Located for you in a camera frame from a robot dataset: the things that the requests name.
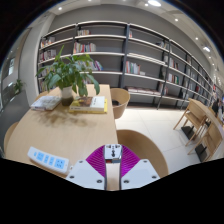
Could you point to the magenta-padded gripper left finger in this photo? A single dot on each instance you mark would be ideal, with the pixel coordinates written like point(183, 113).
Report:
point(85, 173)

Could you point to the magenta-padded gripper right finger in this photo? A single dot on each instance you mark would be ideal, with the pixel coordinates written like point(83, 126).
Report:
point(140, 173)

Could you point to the round-backed wooden chair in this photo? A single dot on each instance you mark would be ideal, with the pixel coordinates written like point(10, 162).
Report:
point(121, 98)
point(146, 150)

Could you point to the white power strip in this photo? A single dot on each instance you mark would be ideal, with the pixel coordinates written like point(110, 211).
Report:
point(48, 160)

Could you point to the yellow book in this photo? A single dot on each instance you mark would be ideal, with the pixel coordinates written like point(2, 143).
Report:
point(85, 111)

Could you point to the slatted wooden chair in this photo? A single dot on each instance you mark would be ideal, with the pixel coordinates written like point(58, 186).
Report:
point(186, 116)
point(210, 133)

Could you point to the open magazine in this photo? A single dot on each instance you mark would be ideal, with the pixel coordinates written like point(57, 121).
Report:
point(45, 102)

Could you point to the light wooden side table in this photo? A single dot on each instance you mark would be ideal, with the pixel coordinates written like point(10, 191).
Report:
point(203, 108)

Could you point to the potted green plant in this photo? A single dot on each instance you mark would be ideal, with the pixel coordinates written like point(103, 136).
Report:
point(68, 75)

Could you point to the person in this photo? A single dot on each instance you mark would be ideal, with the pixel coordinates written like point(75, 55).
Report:
point(215, 107)

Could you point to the small green floor plant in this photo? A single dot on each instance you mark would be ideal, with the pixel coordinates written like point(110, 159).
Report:
point(18, 86)

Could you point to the grey bookshelf unit with books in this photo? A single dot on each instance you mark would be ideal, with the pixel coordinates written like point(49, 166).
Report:
point(146, 56)

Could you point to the group of ceiling lights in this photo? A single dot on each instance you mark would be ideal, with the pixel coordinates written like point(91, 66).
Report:
point(154, 3)

